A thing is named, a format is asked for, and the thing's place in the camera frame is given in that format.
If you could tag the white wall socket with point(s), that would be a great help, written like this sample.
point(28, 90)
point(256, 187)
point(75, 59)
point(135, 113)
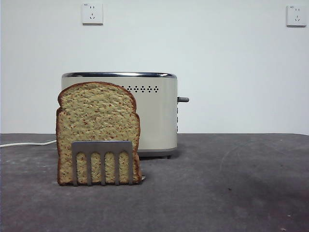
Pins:
point(296, 16)
point(92, 14)

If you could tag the steel toast rack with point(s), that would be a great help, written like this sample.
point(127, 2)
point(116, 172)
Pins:
point(101, 146)

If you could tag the cream two-slot toaster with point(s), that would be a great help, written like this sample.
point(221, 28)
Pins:
point(157, 116)

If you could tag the brown bread slice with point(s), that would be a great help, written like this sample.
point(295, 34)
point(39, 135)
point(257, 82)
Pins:
point(96, 116)

